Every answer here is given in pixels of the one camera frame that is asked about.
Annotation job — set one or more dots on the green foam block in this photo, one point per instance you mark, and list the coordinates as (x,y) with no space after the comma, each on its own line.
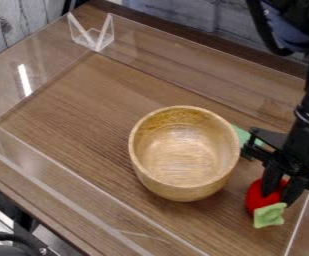
(238,137)

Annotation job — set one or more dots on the black metal stand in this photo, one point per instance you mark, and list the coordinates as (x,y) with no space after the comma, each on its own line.
(17,240)

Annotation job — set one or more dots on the red plush strawberry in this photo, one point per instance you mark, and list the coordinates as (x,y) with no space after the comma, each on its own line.
(265,208)

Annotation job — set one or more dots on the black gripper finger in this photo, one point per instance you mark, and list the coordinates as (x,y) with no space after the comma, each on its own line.
(294,188)
(271,179)

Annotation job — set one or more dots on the wooden bowl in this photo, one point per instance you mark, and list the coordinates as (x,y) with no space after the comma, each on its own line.
(179,152)

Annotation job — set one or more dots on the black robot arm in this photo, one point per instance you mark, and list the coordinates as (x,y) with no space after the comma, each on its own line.
(281,22)

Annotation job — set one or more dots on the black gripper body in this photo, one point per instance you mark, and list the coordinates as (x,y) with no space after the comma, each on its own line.
(287,149)

